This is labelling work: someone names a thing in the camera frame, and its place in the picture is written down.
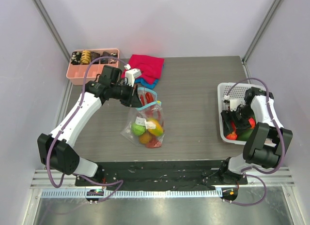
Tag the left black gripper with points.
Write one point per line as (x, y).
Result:
(132, 100)

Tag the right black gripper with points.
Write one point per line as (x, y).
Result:
(232, 116)

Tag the clear zip top bag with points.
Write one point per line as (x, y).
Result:
(135, 117)

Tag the green toy lime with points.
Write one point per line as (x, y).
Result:
(137, 129)

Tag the yellow orange toy mango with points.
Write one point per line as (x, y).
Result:
(153, 126)

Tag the brown toy potato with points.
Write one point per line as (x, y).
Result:
(145, 138)

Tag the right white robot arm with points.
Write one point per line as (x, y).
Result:
(269, 141)

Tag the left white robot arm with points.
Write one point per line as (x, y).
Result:
(56, 148)

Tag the red toy apple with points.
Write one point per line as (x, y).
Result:
(252, 122)
(232, 136)

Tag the green toy avocado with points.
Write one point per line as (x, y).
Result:
(245, 135)

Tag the blue folded cloth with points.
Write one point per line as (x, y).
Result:
(147, 82)

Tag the white plastic basket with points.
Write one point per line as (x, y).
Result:
(238, 92)

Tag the red folded cloth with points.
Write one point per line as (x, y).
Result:
(149, 66)

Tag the black dotted sock roll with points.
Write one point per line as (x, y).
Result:
(114, 56)

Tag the black patterned sock roll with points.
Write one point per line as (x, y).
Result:
(105, 60)

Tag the dark brown sock roll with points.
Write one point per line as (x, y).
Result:
(94, 56)

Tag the pink compartment tray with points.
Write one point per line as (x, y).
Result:
(75, 73)

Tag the yellow striped sock roll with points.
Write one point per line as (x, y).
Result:
(85, 57)

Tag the black floral sock roll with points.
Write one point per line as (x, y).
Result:
(76, 58)

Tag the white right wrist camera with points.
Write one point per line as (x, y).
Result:
(233, 103)

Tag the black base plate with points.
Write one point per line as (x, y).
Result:
(195, 175)

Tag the perforated cable duct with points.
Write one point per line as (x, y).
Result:
(97, 193)

